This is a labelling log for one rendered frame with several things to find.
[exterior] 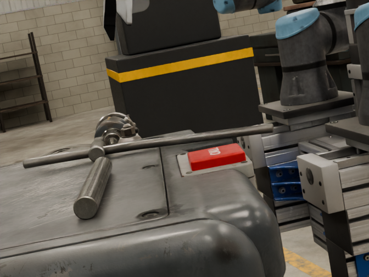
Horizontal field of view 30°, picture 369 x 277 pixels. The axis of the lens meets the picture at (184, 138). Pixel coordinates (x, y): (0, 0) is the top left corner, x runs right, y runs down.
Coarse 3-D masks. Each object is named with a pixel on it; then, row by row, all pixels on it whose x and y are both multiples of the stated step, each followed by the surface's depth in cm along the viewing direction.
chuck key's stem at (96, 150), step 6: (96, 138) 101; (102, 138) 100; (96, 144) 93; (102, 144) 94; (90, 150) 91; (96, 150) 91; (102, 150) 91; (90, 156) 91; (96, 156) 91; (102, 156) 91
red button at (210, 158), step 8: (232, 144) 79; (192, 152) 79; (200, 152) 78; (208, 152) 77; (216, 152) 76; (224, 152) 75; (232, 152) 74; (240, 152) 74; (192, 160) 74; (200, 160) 74; (208, 160) 74; (216, 160) 74; (224, 160) 74; (232, 160) 74; (240, 160) 74; (192, 168) 74; (200, 168) 74
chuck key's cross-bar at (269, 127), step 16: (240, 128) 90; (256, 128) 89; (272, 128) 89; (128, 144) 93; (144, 144) 92; (160, 144) 92; (176, 144) 92; (32, 160) 92; (48, 160) 92; (64, 160) 92
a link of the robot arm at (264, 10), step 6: (258, 0) 200; (264, 0) 202; (270, 0) 203; (276, 0) 203; (258, 6) 202; (264, 6) 204; (270, 6) 203; (276, 6) 204; (264, 12) 204; (270, 12) 204
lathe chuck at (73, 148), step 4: (80, 144) 125; (84, 144) 125; (88, 144) 125; (60, 148) 124; (64, 148) 123; (68, 148) 123; (72, 148) 121; (76, 148) 121; (80, 148) 120; (84, 148) 120; (88, 148) 121; (48, 152) 125; (52, 152) 123; (60, 152) 119; (64, 152) 118
